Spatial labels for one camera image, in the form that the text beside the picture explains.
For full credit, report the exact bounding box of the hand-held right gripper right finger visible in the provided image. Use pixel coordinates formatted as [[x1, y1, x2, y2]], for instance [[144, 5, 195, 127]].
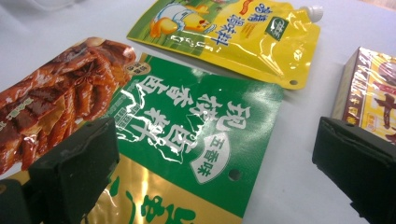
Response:
[[312, 116, 396, 224]]

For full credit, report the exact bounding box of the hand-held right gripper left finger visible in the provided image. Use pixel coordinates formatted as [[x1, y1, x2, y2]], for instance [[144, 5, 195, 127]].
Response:
[[27, 117, 120, 224]]

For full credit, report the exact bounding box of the green meat snack packet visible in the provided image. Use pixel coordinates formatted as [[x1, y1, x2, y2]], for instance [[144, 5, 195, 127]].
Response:
[[0, 36, 285, 224]]

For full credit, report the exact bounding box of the yellow spout pouch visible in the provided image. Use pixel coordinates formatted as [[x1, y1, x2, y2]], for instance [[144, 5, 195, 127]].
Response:
[[126, 0, 325, 91]]

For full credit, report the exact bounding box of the brown and yellow box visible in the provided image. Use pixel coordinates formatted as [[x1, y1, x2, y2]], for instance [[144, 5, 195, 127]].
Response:
[[331, 46, 396, 146]]

